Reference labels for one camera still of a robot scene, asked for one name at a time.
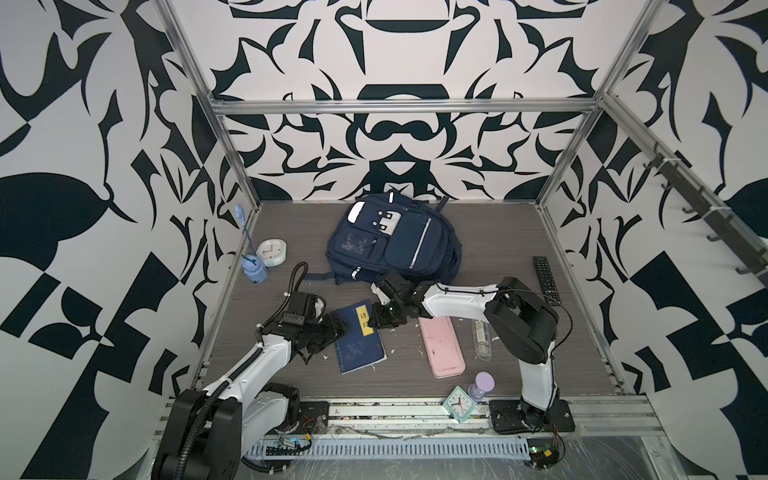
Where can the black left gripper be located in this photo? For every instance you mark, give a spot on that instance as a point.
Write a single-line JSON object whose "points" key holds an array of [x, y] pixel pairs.
{"points": [[334, 329]]}

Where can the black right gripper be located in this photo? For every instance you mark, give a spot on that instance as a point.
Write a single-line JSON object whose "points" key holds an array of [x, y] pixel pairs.
{"points": [[376, 320]]}

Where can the blue book yellow label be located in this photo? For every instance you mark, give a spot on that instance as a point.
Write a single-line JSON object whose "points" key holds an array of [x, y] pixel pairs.
{"points": [[361, 344]]}

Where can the navy blue student backpack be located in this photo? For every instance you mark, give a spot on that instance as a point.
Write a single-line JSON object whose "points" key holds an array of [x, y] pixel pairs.
{"points": [[384, 232]]}

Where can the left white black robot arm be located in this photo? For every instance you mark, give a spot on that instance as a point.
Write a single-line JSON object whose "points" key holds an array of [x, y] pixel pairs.
{"points": [[209, 431]]}

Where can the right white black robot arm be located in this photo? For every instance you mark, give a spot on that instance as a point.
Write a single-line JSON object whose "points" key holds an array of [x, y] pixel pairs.
{"points": [[525, 324]]}

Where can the pink pencil case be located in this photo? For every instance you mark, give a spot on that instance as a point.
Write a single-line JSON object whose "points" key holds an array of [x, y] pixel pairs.
{"points": [[442, 347]]}

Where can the clear plastic ruler case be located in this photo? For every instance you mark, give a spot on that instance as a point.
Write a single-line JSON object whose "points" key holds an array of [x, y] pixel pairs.
{"points": [[482, 340]]}

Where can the purple lidded small bottle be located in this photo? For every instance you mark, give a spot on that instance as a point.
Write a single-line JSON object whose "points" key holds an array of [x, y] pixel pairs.
{"points": [[483, 384]]}

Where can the left small circuit board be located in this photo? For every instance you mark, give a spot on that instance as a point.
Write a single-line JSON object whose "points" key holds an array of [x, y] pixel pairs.
{"points": [[288, 447]]}

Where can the small green alarm clock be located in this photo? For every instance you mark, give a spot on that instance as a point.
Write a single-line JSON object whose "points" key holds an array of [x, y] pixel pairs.
{"points": [[459, 404]]}

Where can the black tv remote control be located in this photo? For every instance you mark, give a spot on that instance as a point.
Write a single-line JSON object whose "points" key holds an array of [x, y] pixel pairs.
{"points": [[546, 280]]}

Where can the right circuit board green light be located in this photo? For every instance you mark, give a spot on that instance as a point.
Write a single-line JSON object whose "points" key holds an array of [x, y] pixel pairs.
{"points": [[544, 455]]}

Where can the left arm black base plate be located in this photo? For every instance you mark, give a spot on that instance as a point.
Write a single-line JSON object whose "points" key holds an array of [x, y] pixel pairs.
{"points": [[314, 417]]}

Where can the light blue round wall clock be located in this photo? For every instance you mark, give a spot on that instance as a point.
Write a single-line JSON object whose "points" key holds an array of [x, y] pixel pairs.
{"points": [[272, 252]]}

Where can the white perforated cable tray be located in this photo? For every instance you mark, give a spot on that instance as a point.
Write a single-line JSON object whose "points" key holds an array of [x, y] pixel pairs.
{"points": [[322, 449]]}

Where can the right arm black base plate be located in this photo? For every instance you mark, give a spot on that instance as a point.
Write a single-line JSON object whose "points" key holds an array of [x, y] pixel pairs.
{"points": [[509, 417]]}

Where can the wall mounted hook rail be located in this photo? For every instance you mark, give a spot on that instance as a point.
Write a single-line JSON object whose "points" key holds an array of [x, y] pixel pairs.
{"points": [[702, 203]]}

